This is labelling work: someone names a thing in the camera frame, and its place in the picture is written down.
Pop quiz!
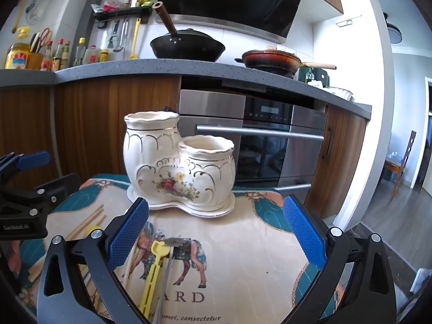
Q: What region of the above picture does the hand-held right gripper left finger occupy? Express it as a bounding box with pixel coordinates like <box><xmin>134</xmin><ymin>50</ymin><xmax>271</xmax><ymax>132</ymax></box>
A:
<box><xmin>36</xmin><ymin>197</ymin><xmax>151</xmax><ymax>324</ymax></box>

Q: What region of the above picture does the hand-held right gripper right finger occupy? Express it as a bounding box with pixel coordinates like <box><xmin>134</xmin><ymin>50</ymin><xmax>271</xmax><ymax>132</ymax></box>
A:
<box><xmin>283</xmin><ymin>194</ymin><xmax>398</xmax><ymax>324</ymax></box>

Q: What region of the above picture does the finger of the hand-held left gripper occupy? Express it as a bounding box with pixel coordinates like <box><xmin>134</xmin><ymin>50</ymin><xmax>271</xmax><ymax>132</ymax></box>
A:
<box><xmin>0</xmin><ymin>151</ymin><xmax>51</xmax><ymax>184</ymax></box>
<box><xmin>0</xmin><ymin>173</ymin><xmax>82</xmax><ymax>217</ymax></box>

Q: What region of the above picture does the wooden chopstick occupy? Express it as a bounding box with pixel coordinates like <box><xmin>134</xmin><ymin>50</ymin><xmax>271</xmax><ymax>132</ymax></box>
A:
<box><xmin>72</xmin><ymin>209</ymin><xmax>109</xmax><ymax>240</ymax></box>
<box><xmin>64</xmin><ymin>207</ymin><xmax>102</xmax><ymax>240</ymax></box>

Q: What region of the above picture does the yellow plastic handled utensil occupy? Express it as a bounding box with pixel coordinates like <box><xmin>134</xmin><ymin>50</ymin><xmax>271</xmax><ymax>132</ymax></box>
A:
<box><xmin>140</xmin><ymin>239</ymin><xmax>171</xmax><ymax>319</ymax></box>

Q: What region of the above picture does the silver metal utensil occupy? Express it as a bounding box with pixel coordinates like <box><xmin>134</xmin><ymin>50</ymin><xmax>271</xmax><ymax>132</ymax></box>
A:
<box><xmin>153</xmin><ymin>237</ymin><xmax>191</xmax><ymax>324</ymax></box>

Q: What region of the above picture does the white floral ceramic utensil holder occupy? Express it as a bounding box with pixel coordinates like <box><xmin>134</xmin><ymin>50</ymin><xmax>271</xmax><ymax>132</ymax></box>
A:
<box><xmin>123</xmin><ymin>111</ymin><xmax>236</xmax><ymax>211</ymax></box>

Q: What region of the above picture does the wooden cabinet door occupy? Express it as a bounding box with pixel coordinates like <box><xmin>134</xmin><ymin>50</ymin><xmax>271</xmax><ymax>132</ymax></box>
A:
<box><xmin>54</xmin><ymin>76</ymin><xmax>183</xmax><ymax>183</ymax></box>
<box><xmin>304</xmin><ymin>106</ymin><xmax>368</xmax><ymax>220</ymax></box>
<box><xmin>0</xmin><ymin>86</ymin><xmax>58</xmax><ymax>163</ymax></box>

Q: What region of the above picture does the horse print table mat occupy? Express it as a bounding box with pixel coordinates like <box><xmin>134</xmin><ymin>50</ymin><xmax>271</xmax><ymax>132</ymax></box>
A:
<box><xmin>13</xmin><ymin>174</ymin><xmax>341</xmax><ymax>324</ymax></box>

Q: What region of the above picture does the white ceramic saucer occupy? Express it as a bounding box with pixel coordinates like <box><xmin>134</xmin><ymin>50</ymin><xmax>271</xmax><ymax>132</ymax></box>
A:
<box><xmin>127</xmin><ymin>182</ymin><xmax>236</xmax><ymax>220</ymax></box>

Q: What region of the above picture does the stainless steel built-in oven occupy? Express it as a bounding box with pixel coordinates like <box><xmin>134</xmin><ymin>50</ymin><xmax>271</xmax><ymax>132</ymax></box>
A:
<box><xmin>179</xmin><ymin>89</ymin><xmax>327</xmax><ymax>203</ymax></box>

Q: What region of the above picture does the red cap sauce bottle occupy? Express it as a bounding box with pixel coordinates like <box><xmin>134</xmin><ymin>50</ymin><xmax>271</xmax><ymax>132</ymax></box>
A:
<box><xmin>40</xmin><ymin>40</ymin><xmax>55</xmax><ymax>71</ymax></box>

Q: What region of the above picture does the wooden knife holder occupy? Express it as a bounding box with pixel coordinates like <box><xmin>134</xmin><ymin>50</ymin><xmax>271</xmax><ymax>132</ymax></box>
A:
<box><xmin>26</xmin><ymin>27</ymin><xmax>53</xmax><ymax>71</ymax></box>

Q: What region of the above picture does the dark sauce bottle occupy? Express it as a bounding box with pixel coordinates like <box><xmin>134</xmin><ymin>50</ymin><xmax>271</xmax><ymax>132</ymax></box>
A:
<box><xmin>52</xmin><ymin>39</ymin><xmax>65</xmax><ymax>71</ymax></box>
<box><xmin>61</xmin><ymin>40</ymin><xmax>71</xmax><ymax>69</ymax></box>

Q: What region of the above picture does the clear bottle with yellow cap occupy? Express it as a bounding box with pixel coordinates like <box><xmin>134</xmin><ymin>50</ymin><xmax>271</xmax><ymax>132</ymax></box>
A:
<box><xmin>72</xmin><ymin>37</ymin><xmax>86</xmax><ymax>66</ymax></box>

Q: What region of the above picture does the white jug with red cap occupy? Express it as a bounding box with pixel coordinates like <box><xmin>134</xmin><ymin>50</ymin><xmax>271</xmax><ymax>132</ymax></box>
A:
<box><xmin>83</xmin><ymin>45</ymin><xmax>100</xmax><ymax>65</ymax></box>

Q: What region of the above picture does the wooden chair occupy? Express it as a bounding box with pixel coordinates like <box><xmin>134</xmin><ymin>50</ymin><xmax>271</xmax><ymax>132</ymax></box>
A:
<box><xmin>383</xmin><ymin>130</ymin><xmax>417</xmax><ymax>203</ymax></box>

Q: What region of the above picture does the grey stone countertop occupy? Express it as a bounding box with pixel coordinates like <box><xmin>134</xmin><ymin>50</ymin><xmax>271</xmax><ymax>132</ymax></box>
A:
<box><xmin>0</xmin><ymin>58</ymin><xmax>372</xmax><ymax>120</ymax></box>

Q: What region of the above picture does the hanging metal utensil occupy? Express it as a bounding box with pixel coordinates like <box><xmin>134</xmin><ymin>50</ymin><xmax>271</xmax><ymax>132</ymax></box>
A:
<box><xmin>107</xmin><ymin>18</ymin><xmax>121</xmax><ymax>50</ymax></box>
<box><xmin>113</xmin><ymin>17</ymin><xmax>131</xmax><ymax>53</ymax></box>

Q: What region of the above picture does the white bowl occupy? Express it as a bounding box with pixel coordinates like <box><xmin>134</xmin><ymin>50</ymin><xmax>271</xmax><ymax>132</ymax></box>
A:
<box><xmin>326</xmin><ymin>87</ymin><xmax>354</xmax><ymax>102</ymax></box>

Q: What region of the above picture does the yellow spatula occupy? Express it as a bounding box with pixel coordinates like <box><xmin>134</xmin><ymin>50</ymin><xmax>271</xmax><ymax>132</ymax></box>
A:
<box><xmin>128</xmin><ymin>17</ymin><xmax>141</xmax><ymax>60</ymax></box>

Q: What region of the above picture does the dark green container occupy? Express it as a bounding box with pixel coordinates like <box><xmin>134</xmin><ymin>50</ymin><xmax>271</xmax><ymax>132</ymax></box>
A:
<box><xmin>313</xmin><ymin>67</ymin><xmax>329</xmax><ymax>86</ymax></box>

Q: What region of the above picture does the red packet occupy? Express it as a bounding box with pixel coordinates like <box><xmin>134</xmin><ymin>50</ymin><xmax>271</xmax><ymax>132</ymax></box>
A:
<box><xmin>91</xmin><ymin>1</ymin><xmax>122</xmax><ymax>13</ymax></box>

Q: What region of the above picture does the red enamel frying pan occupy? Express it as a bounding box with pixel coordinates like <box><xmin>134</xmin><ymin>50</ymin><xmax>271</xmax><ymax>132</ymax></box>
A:
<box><xmin>234</xmin><ymin>50</ymin><xmax>337</xmax><ymax>76</ymax></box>

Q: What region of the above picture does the round ceiling lamp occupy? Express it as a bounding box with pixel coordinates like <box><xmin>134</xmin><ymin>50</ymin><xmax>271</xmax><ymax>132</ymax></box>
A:
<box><xmin>383</xmin><ymin>13</ymin><xmax>404</xmax><ymax>44</ymax></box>

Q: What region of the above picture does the black cabinet handle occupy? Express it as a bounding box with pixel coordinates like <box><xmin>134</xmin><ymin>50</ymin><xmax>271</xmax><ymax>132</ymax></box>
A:
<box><xmin>321</xmin><ymin>126</ymin><xmax>334</xmax><ymax>161</ymax></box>

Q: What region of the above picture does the black wall shelf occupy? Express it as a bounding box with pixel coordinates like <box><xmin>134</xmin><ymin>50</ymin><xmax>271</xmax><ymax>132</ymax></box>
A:
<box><xmin>92</xmin><ymin>5</ymin><xmax>154</xmax><ymax>24</ymax></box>

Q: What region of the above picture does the black wok with wooden handle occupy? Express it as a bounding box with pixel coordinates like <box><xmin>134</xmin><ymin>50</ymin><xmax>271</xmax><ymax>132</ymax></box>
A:
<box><xmin>150</xmin><ymin>2</ymin><xmax>226</xmax><ymax>63</ymax></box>

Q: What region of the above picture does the white wall bracket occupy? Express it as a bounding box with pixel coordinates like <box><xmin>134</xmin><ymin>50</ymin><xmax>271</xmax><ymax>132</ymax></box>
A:
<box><xmin>336</xmin><ymin>15</ymin><xmax>362</xmax><ymax>27</ymax></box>

